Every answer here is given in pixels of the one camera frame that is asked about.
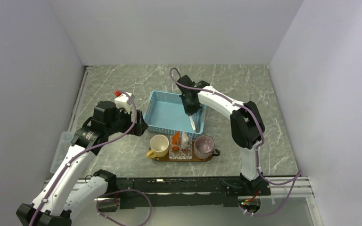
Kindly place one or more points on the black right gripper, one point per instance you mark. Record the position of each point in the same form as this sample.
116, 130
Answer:
190, 111

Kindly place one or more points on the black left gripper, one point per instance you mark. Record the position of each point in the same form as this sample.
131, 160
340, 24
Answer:
140, 126

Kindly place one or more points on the yellow mug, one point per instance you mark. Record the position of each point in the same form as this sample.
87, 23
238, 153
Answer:
159, 147

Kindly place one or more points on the orange toothpaste tube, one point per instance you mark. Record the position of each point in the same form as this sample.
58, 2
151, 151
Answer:
176, 142

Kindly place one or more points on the white toothpaste tube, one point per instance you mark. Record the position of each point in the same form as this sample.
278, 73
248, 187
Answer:
184, 143

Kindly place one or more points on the clear glass holder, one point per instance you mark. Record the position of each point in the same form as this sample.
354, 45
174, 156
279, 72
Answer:
180, 155

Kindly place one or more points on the purple mug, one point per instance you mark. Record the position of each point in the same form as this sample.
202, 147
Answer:
204, 148

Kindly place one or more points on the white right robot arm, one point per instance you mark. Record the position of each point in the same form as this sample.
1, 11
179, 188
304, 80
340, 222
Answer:
247, 127

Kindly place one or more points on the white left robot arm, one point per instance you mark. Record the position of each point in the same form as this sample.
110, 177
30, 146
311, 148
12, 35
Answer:
57, 204

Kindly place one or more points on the oval wooden tray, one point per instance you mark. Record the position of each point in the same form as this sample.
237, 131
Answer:
194, 158

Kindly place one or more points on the light blue plastic basket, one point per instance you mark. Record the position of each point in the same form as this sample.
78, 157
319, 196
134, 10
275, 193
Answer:
165, 115

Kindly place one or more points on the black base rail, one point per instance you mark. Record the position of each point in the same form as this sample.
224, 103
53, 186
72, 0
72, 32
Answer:
132, 198

